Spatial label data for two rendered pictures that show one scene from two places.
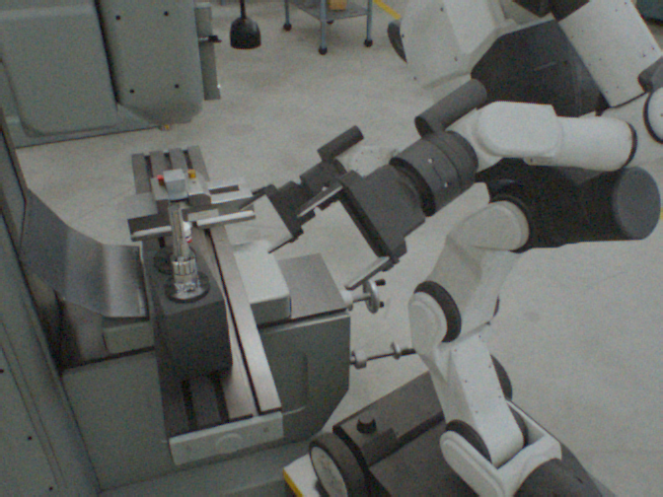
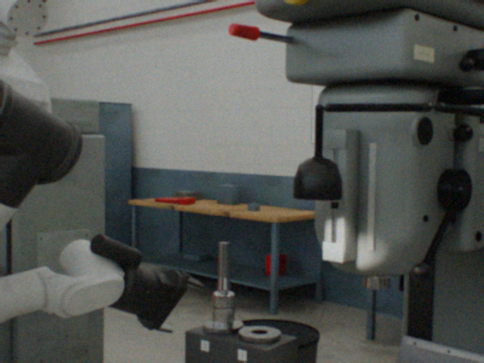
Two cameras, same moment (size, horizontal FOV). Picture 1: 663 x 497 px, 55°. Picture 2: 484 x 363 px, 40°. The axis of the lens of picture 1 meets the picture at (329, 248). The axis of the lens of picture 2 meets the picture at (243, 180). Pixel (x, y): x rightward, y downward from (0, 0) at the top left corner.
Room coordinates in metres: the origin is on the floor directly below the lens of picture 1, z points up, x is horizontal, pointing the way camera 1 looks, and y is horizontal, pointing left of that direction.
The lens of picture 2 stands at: (2.28, -0.37, 1.53)
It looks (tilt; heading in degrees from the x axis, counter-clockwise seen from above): 3 degrees down; 151
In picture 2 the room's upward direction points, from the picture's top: 1 degrees clockwise
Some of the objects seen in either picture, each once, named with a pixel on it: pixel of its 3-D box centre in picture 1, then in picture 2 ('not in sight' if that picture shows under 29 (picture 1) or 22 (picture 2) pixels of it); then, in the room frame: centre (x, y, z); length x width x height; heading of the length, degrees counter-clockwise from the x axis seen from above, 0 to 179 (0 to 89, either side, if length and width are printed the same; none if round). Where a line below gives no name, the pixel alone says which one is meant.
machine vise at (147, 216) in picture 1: (188, 200); not in sight; (1.54, 0.40, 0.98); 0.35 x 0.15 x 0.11; 109
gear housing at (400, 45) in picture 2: not in sight; (396, 58); (1.37, 0.42, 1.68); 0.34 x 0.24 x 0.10; 107
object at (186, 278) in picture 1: (184, 272); (223, 310); (0.99, 0.28, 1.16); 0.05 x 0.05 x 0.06
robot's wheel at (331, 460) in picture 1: (336, 470); not in sight; (0.99, -0.02, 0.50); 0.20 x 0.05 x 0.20; 35
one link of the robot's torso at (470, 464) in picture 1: (498, 451); not in sight; (0.92, -0.39, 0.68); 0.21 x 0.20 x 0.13; 35
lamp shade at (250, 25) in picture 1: (245, 31); (317, 177); (1.47, 0.19, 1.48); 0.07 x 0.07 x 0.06
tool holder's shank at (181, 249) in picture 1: (178, 232); (224, 268); (0.99, 0.28, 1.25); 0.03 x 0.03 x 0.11
